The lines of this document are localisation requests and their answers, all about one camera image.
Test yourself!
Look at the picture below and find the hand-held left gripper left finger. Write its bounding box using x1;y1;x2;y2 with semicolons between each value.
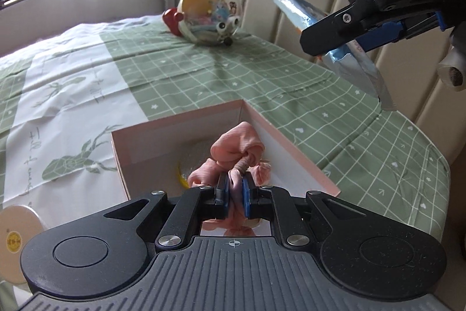
104;173;231;253

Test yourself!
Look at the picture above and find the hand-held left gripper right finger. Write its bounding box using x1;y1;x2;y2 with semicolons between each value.
242;176;368;247

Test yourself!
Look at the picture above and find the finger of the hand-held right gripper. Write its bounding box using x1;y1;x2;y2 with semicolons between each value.
299;1;401;58
359;10;445;52

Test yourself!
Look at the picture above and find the blue tissue packet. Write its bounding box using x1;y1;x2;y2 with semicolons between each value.
264;0;397;112

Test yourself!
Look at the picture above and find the pink soft cloth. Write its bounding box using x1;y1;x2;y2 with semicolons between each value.
188;122;273;229

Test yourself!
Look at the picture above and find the pink cardboard box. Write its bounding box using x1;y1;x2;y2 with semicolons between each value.
110;100;341;203

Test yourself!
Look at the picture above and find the yellow item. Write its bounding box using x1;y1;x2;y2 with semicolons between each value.
176;161;192;188

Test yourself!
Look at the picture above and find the green patterned bedsheet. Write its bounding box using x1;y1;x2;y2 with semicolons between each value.
0;14;452;242

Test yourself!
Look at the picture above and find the clear round cartoon bag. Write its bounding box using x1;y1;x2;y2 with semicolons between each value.
176;0;241;47

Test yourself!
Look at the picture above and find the red toy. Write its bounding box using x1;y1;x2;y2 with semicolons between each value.
162;8;183;36

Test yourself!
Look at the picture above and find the large cream floral jar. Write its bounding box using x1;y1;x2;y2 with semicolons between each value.
0;205;45;286

